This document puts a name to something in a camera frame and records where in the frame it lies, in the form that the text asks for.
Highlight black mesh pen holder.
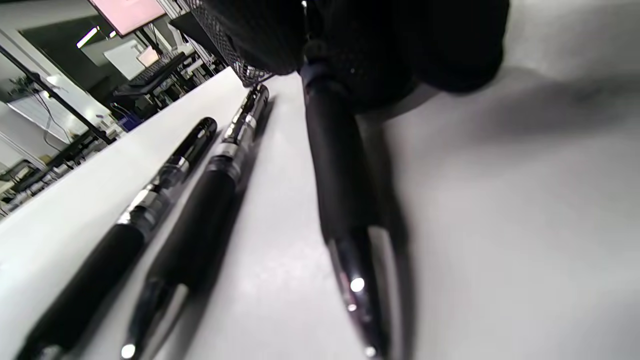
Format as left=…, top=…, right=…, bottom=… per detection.
left=182, top=0, right=275, bottom=87

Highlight person's right hand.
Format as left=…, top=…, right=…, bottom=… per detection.
left=200, top=0, right=511, bottom=115

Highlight black click pen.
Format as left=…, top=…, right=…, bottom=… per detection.
left=14, top=116, right=219, bottom=360
left=119, top=84, right=271, bottom=360
left=300, top=62, right=393, bottom=360

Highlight black metal frame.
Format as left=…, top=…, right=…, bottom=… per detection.
left=0, top=44, right=117, bottom=147

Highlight rows of ceiling light strips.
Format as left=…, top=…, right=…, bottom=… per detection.
left=76, top=26, right=101, bottom=50

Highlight black keyboard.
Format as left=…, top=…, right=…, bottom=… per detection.
left=129, top=51, right=187, bottom=86

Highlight black keyboard stand tray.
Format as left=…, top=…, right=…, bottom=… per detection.
left=111, top=50, right=203, bottom=103

